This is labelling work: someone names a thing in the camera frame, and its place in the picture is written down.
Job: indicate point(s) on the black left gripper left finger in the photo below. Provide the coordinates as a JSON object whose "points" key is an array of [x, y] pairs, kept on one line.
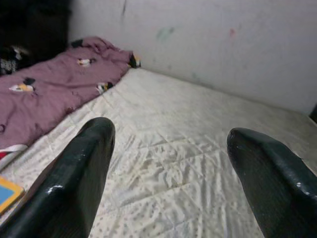
{"points": [[62, 198]]}

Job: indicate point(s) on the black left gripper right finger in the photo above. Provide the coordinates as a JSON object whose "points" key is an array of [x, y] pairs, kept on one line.
{"points": [[277, 193]]}

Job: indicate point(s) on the blue yellow-edged picture board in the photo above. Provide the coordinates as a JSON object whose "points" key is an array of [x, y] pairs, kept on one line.
{"points": [[7, 196]]}

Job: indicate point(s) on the red white tag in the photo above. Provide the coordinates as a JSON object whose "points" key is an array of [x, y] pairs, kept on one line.
{"points": [[10, 153]]}

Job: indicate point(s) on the mauve cartoon print blanket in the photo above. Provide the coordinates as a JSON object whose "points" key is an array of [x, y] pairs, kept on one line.
{"points": [[49, 99]]}

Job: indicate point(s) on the white patterned mattress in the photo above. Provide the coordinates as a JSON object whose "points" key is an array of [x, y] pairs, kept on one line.
{"points": [[185, 124]]}

